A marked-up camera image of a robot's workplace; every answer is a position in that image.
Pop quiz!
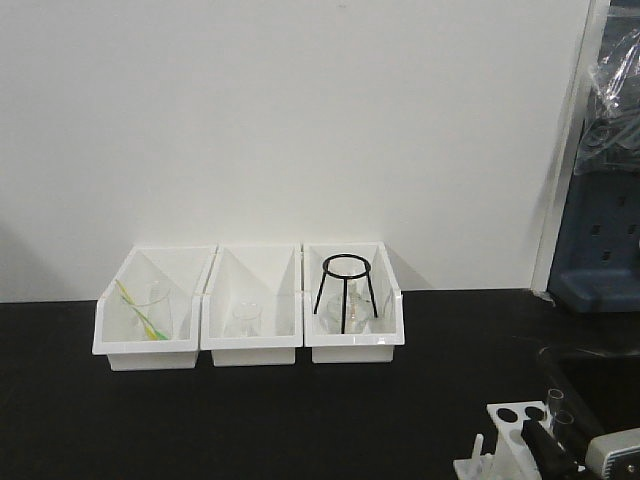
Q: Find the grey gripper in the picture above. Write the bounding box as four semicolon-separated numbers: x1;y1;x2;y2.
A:
521;420;639;480

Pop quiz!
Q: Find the clear glass test tube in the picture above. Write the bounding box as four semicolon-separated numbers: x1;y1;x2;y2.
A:
544;387;565;431
550;409;575;446

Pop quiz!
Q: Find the white test tube rack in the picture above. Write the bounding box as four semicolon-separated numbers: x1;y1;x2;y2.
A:
453;400;586;480

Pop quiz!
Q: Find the blue-grey pegboard drying rack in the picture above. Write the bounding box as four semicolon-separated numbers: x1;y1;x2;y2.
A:
546;0;640;315

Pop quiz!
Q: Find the black lab sink basin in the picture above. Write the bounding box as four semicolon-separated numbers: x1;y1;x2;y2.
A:
538;346;639;456

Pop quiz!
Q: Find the clear glass flask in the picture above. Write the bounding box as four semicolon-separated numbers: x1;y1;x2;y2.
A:
319;264;389;335

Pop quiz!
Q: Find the white right storage bin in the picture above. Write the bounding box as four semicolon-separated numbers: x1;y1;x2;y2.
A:
302;242;405;363

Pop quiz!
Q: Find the white storage bin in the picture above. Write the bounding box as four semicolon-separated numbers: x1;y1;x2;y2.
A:
92;245;218;371
302;242;405;363
200;243;303;367

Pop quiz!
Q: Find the plastic bag of pegs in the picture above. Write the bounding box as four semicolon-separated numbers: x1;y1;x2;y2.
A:
574;1;639;175

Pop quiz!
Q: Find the clear glass beaker middle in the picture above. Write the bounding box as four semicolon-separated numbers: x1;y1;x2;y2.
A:
223;301;263;338

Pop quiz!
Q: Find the clear glass beaker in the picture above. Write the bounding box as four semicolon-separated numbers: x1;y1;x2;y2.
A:
130;280;173;341
223;301;263;338

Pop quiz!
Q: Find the white middle storage bin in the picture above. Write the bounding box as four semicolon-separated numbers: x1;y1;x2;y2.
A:
200;243;303;367

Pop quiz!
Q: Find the clear glass beaker left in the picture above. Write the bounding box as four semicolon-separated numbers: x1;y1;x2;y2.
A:
130;280;173;341

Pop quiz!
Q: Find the white left storage bin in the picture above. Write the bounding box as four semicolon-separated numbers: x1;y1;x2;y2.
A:
92;245;218;371

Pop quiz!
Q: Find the black wire tripod stand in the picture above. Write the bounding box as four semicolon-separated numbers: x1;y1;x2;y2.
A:
313;254;379;335

